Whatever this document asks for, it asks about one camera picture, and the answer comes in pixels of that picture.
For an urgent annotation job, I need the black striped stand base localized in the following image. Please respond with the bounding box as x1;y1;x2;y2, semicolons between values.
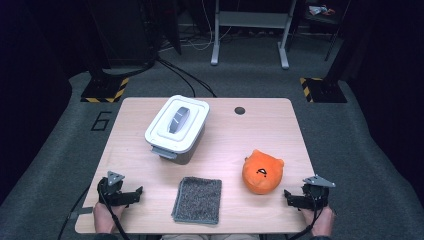
80;76;130;104
299;77;348;104

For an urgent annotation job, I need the white box lid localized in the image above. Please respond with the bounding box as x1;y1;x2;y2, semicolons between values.
144;94;210;154

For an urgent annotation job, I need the thin black cable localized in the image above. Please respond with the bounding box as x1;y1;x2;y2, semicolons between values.
58;186;91;240

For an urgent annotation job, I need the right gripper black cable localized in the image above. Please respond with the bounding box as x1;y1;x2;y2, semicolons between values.
288;194;326;240

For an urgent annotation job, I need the grey fluffy cloth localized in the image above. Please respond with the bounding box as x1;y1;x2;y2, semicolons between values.
171;176;223;225

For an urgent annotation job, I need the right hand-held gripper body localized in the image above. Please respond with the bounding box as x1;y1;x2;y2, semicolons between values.
301;174;336;210

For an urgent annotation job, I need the person's right hand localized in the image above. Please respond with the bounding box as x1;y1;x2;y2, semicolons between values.
302;206;335;237

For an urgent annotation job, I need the orange plush toy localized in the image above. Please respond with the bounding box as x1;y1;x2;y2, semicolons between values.
241;149;285;196

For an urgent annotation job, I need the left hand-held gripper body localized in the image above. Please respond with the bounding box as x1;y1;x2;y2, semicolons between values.
97;170;133;207

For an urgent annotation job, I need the white and orange clutter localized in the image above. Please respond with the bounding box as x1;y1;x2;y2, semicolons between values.
308;4;336;17

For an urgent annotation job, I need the person's left hand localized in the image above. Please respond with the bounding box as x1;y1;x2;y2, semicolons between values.
93;202;126;234

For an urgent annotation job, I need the grey tape strip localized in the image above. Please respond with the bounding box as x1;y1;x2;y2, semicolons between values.
69;206;94;220

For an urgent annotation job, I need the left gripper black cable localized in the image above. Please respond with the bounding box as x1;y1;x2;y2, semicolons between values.
97;179;131;240

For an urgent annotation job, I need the black equipment cabinet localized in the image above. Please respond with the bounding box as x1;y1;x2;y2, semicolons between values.
87;0;158;68

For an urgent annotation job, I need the black side table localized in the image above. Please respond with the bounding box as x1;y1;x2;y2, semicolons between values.
289;0;344;62

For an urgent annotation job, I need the black floor cable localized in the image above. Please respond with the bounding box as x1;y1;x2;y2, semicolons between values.
156;58;197;98
159;59;218;98

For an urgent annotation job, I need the white metal stand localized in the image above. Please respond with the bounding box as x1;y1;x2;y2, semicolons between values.
210;0;298;70

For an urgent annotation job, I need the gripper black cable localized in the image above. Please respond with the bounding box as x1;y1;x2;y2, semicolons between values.
288;194;326;240
97;179;131;240

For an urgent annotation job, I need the white floor cable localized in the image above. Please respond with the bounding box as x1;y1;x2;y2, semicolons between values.
159;0;234;53

